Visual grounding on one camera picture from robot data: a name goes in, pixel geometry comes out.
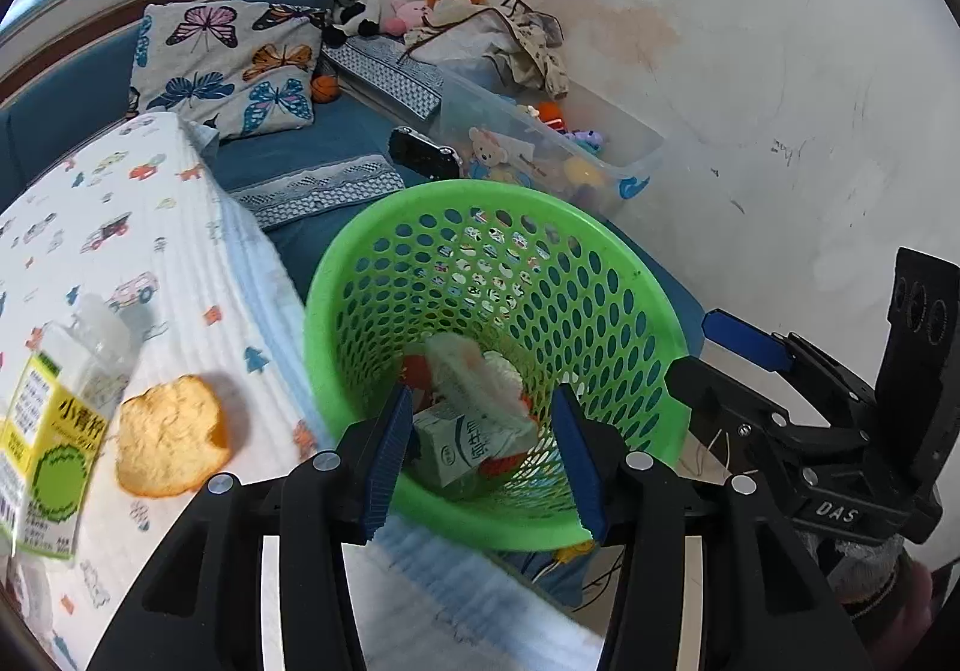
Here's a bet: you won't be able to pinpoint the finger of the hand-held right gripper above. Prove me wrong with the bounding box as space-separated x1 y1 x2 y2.
665 356 790 452
701 309 880 418

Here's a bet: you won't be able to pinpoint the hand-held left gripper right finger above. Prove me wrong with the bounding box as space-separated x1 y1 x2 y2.
551 386 875 671

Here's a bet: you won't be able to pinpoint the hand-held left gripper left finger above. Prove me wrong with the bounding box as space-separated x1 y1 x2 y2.
86 384 417 671

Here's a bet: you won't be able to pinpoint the white green milk carton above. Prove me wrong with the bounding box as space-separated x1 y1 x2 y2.
411 401 537 492

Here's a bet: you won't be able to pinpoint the clear plastic bag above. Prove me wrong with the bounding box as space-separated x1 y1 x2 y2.
424 333 537 428

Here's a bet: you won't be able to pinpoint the green plastic basket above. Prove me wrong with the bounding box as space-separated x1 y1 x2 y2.
304 179 692 552

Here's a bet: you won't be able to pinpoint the bread slice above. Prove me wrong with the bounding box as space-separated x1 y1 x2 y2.
114 375 232 498

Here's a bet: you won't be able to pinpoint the yellow green juice carton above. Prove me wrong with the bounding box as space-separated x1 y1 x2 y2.
0 348 113 559

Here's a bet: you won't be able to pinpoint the person's right forearm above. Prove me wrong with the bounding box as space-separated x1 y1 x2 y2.
847 555 960 668

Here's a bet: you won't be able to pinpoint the person's right hand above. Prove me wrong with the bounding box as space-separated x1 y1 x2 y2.
817 532 912 616

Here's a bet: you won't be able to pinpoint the clear plastic storage box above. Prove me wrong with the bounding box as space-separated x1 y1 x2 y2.
437 71 667 222

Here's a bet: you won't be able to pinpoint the blue white lace cloth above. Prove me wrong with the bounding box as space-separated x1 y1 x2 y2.
229 155 406 233
322 37 443 121

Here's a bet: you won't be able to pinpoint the bear print card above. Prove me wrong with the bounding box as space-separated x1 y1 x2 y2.
465 127 538 184

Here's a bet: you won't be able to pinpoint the black device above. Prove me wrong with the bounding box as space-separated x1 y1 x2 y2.
388 125 460 183

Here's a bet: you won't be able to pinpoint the blue sofa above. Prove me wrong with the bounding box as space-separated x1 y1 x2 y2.
0 0 706 612

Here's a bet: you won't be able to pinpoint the beige crumpled cloth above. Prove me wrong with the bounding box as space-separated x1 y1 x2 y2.
405 0 571 102

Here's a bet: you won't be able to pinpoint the butterfly print pillow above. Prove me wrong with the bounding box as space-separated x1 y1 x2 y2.
127 2 331 141

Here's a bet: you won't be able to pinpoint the pink plush toy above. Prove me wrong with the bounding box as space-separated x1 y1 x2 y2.
386 0 428 34

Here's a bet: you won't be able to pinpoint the black cables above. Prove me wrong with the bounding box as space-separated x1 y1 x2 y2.
525 543 640 606

